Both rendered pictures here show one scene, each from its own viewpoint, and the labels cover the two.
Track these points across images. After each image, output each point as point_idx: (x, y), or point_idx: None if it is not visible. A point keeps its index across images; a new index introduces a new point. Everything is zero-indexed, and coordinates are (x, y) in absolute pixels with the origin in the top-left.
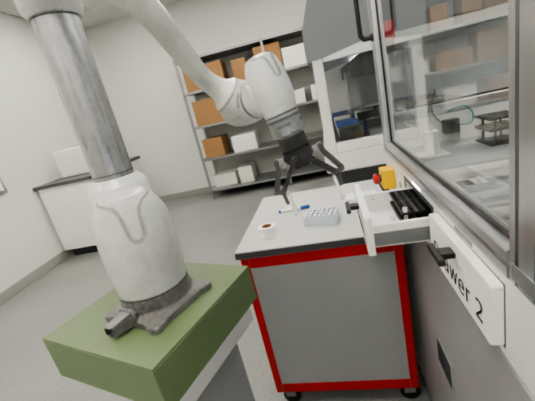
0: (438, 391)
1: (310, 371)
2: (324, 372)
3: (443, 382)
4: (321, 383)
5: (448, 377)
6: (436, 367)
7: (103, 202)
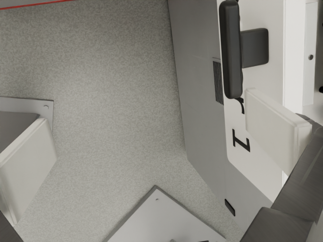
0: (187, 35)
1: (27, 2)
2: (47, 0)
3: (204, 65)
4: (42, 3)
5: (218, 95)
6: (200, 40)
7: None
